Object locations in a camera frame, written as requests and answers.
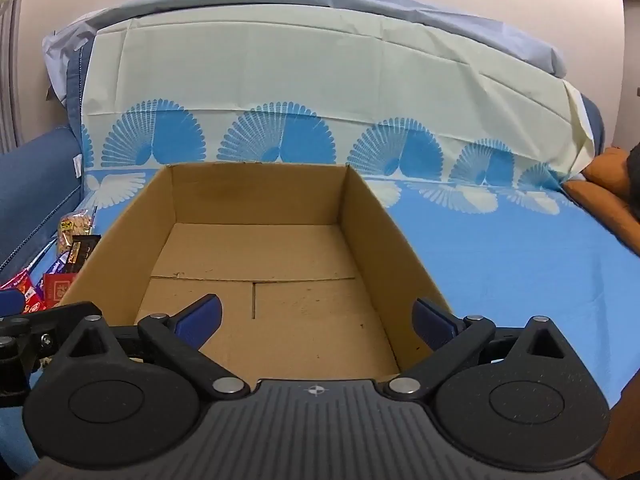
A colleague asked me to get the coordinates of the dark cloth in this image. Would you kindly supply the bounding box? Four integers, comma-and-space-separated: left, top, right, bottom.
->
625, 140, 640, 196

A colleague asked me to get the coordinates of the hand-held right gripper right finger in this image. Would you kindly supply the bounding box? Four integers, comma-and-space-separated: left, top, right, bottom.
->
382, 298, 578, 400

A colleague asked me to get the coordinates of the brown cardboard box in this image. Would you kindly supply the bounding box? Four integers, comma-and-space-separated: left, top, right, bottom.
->
52, 162, 456, 391

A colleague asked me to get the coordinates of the clear cookie packet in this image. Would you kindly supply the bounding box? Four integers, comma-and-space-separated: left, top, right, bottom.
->
59, 211, 97, 255

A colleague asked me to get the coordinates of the purple snack packet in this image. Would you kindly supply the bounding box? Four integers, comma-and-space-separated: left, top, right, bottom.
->
29, 251, 76, 301

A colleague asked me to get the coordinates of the black snack packet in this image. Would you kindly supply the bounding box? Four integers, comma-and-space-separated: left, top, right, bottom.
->
66, 234, 102, 277

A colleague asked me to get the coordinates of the dark red snack box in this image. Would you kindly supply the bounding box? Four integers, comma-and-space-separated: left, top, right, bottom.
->
42, 273, 79, 307

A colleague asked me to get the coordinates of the light blue sheet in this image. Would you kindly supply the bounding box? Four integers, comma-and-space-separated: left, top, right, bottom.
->
42, 0, 568, 106

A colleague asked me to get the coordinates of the red snack packet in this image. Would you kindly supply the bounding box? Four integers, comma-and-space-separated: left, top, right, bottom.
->
0, 269, 47, 314

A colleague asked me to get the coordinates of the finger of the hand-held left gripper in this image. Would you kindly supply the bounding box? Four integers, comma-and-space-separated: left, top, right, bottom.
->
0, 301, 103, 366
0, 290, 26, 314

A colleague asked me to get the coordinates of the brown orange cushion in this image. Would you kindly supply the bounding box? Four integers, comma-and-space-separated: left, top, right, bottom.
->
582, 146, 632, 196

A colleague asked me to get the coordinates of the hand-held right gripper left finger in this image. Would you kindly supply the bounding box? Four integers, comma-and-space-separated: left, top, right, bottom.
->
52, 294, 251, 400

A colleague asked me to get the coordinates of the grey curtain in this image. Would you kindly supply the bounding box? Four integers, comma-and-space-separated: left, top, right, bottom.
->
0, 0, 28, 148

